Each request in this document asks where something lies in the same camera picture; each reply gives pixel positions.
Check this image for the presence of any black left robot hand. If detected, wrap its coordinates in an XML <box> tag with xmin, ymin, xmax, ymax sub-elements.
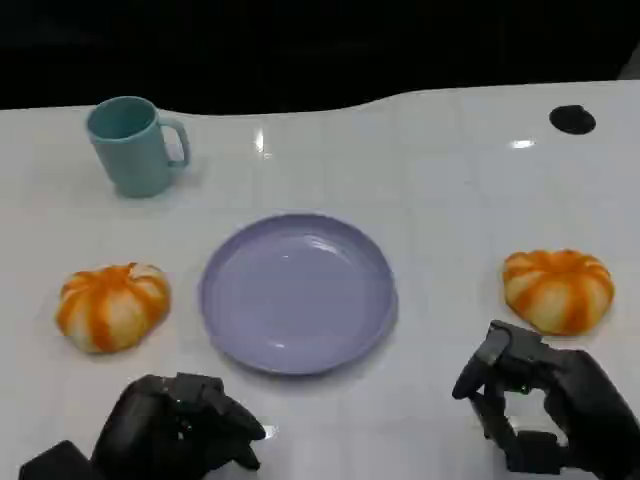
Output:
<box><xmin>90</xmin><ymin>371</ymin><xmax>267</xmax><ymax>480</ymax></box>

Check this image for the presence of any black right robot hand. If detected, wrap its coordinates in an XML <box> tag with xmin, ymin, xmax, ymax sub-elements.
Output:
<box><xmin>451</xmin><ymin>320</ymin><xmax>640</xmax><ymax>480</ymax></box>

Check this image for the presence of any orange and white bread roll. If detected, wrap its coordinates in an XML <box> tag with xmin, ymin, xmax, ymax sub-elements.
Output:
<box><xmin>54</xmin><ymin>261</ymin><xmax>172</xmax><ymax>355</ymax></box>
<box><xmin>501</xmin><ymin>248</ymin><xmax>615</xmax><ymax>336</ymax></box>

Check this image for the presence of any lilac plate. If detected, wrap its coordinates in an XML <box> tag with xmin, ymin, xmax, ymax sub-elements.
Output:
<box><xmin>199</xmin><ymin>213</ymin><xmax>400</xmax><ymax>377</ymax></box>

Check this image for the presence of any black round table grommet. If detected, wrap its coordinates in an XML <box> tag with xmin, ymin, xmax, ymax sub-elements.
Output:
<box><xmin>548</xmin><ymin>104</ymin><xmax>597</xmax><ymax>135</ymax></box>

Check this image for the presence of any pale green mug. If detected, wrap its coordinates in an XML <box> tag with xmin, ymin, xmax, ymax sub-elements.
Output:
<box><xmin>86</xmin><ymin>95</ymin><xmax>192</xmax><ymax>199</ymax></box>

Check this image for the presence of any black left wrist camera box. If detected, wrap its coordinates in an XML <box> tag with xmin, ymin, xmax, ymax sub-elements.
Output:
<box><xmin>18</xmin><ymin>440</ymin><xmax>94</xmax><ymax>480</ymax></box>

